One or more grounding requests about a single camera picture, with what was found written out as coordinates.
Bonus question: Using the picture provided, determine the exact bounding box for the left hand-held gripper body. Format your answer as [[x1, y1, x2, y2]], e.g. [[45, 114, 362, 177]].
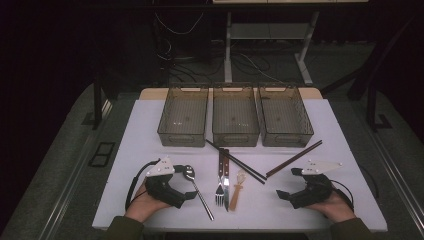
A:
[[144, 156, 186, 210]]

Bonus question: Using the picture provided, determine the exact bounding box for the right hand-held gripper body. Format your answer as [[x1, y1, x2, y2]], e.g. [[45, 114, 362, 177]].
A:
[[289, 159, 344, 210]]

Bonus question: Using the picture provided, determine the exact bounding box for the metal spoon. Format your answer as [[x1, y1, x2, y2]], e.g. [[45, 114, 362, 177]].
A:
[[184, 164, 215, 222]]

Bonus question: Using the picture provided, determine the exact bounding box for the wooden-handled metal fork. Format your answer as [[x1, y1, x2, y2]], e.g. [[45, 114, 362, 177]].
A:
[[215, 148, 225, 206]]

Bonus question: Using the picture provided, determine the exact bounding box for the small wooden-handled clear spoon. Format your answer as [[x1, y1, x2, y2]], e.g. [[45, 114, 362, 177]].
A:
[[228, 169, 248, 212]]

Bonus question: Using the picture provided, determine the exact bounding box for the black chopstick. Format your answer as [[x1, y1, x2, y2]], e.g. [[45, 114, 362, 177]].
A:
[[205, 139, 268, 182], [206, 141, 266, 185]]

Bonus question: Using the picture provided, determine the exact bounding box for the clear brown plastic bin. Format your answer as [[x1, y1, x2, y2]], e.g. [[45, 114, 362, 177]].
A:
[[211, 82, 261, 148], [157, 83, 210, 148], [257, 83, 315, 148]]

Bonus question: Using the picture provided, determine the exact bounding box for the person's left hand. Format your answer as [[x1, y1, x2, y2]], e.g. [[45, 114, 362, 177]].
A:
[[125, 182, 173, 224]]

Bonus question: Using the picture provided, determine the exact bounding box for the person's right hand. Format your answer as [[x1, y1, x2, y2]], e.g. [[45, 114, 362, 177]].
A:
[[305, 191, 357, 224]]

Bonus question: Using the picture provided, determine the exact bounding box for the white table cover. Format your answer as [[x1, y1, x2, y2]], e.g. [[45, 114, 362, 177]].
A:
[[92, 98, 389, 233]]

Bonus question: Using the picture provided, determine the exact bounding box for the black metal stand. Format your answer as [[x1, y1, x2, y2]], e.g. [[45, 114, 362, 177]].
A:
[[365, 83, 394, 133], [81, 71, 105, 131]]

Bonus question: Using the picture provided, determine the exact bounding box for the white standing desk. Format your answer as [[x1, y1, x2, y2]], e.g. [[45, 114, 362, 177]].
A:
[[212, 0, 369, 87]]

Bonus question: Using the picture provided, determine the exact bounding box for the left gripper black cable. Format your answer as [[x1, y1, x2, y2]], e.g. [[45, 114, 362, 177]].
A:
[[124, 158, 162, 212]]

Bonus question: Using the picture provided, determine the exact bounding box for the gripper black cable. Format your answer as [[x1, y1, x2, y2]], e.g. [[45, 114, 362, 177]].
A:
[[329, 179, 355, 213], [124, 158, 162, 212]]

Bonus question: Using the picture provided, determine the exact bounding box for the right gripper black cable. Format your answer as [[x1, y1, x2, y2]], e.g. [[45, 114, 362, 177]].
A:
[[329, 179, 355, 213]]

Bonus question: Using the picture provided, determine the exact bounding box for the thin black cable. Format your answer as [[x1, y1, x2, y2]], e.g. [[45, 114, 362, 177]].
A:
[[360, 164, 380, 201]]

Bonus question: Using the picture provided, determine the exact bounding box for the grey metal floor rail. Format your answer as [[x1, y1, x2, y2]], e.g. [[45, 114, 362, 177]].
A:
[[39, 99, 113, 240], [361, 129, 424, 231]]

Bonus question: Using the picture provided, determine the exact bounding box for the tangle of black floor cables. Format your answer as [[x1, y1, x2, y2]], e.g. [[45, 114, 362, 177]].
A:
[[156, 36, 284, 84]]

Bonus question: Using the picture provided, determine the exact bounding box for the hanging white cable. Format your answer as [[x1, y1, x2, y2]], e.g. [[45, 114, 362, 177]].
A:
[[154, 12, 205, 36]]

